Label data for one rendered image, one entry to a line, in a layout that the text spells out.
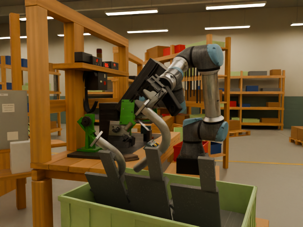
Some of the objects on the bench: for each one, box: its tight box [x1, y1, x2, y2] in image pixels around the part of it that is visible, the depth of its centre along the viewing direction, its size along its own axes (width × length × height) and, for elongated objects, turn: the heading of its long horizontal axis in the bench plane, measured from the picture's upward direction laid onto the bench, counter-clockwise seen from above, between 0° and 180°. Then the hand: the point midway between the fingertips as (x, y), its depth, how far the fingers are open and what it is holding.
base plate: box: [67, 133, 161, 161], centre depth 228 cm, size 42×110×2 cm
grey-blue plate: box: [141, 125, 151, 141], centre depth 232 cm, size 10×2×14 cm
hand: (146, 110), depth 86 cm, fingers closed on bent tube, 3 cm apart
